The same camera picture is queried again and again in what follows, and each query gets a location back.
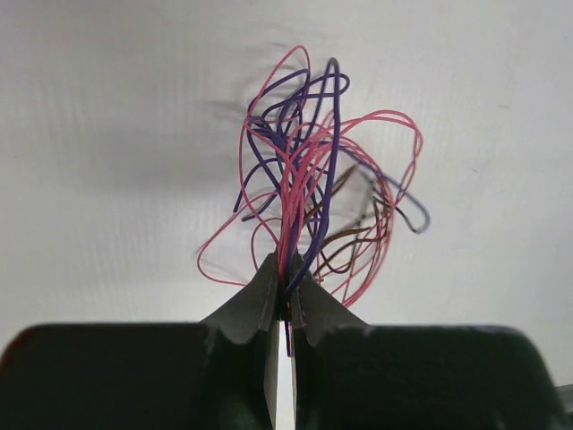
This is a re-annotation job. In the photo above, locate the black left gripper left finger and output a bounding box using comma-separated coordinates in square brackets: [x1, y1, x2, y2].
[1, 254, 278, 429]

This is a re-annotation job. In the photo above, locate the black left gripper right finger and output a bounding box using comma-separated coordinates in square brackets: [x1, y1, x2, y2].
[290, 256, 572, 429]

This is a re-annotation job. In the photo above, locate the pink purple wire bundle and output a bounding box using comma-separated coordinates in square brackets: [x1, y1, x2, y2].
[195, 44, 432, 357]

